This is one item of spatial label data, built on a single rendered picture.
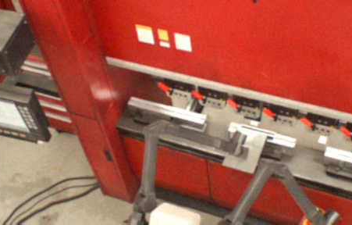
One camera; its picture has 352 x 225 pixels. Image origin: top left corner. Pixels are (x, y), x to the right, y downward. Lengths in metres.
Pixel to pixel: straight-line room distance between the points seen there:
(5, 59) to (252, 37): 1.14
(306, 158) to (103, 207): 1.66
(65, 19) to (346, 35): 1.29
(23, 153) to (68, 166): 0.42
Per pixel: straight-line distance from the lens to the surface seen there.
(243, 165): 3.16
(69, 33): 2.83
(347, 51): 2.57
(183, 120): 3.42
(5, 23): 2.77
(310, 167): 3.31
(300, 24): 2.51
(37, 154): 4.70
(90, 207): 4.31
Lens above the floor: 3.69
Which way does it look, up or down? 53 degrees down
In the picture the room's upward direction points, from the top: 10 degrees counter-clockwise
